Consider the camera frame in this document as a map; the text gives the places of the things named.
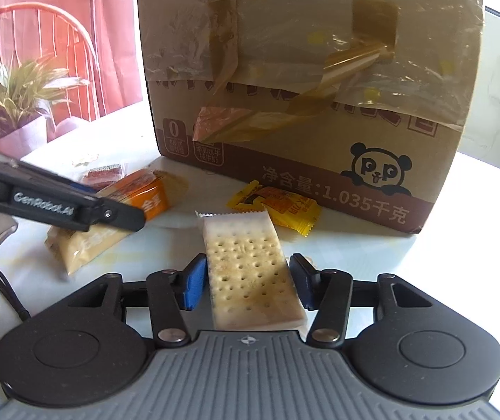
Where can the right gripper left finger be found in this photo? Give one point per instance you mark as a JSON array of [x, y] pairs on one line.
[[169, 292]]

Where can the brown cardboard box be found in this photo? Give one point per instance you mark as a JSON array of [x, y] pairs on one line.
[[358, 104]]

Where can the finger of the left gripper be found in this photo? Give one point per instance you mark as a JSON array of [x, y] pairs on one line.
[[105, 211]]

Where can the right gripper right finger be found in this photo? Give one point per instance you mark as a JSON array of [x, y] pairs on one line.
[[327, 292]]

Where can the yellow snack packet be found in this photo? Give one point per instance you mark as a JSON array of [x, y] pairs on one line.
[[285, 208]]

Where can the red jelly snack packet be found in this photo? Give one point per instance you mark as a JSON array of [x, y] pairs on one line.
[[103, 176]]

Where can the red patterned curtain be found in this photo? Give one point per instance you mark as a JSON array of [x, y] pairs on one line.
[[64, 64]]

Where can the cracker packet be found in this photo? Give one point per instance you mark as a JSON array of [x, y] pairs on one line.
[[250, 283]]

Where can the orange biscuit packet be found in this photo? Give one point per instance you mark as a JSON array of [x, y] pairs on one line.
[[128, 204]]

